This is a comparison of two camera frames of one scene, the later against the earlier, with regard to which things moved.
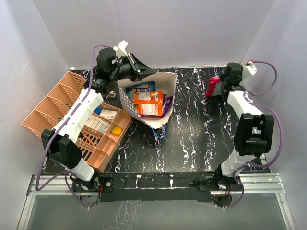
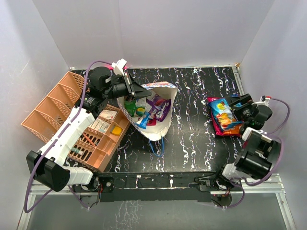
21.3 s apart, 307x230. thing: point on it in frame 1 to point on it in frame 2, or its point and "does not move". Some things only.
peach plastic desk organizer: [101, 132] does not move
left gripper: [139, 68] to [137, 90]
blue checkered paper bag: [164, 82] to [166, 89]
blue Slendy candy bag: [147, 86] to [222, 113]
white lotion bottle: [96, 123] does not move
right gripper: [222, 79] to [244, 100]
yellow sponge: [117, 130] does not move
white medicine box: [108, 114] does not move
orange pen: [92, 143] does not move
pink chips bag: [215, 87] to [217, 130]
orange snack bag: [149, 103] to [233, 130]
